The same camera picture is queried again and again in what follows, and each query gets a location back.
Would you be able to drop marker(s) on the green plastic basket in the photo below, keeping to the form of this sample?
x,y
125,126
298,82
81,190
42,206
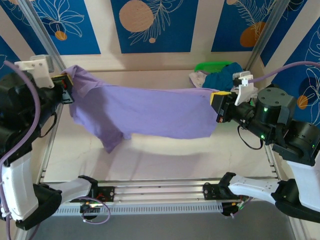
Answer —
x,y
207,65

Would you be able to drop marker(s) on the purple printed t-shirt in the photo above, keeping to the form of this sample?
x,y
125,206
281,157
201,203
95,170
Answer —
x,y
150,112

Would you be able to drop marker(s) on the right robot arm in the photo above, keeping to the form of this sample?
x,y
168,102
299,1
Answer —
x,y
252,186

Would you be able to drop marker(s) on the blue t-shirt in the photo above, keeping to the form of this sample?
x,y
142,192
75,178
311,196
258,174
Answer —
x,y
220,80

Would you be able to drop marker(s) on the white t-shirt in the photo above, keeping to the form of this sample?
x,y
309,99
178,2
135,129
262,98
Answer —
x,y
197,78

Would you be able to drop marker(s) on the black connector box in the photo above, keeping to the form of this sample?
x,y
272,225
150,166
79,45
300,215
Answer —
x,y
227,210
86,208

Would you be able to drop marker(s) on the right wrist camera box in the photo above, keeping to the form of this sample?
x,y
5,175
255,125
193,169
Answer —
x,y
243,91

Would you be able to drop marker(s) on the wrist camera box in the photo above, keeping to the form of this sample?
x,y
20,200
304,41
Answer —
x,y
243,91
35,68

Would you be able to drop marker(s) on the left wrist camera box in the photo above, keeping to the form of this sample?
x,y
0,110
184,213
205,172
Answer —
x,y
35,68

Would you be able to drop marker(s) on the aluminium side rail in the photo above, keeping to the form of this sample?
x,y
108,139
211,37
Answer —
x,y
272,165
48,150

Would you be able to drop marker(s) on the aluminium frame post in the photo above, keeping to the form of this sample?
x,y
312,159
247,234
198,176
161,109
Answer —
x,y
42,32
265,32

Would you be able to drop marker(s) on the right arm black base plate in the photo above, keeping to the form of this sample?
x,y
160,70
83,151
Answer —
x,y
208,191

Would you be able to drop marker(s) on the aluminium mounting rail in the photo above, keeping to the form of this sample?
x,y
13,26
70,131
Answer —
x,y
160,192

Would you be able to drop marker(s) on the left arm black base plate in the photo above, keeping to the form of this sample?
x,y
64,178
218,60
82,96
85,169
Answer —
x,y
108,193

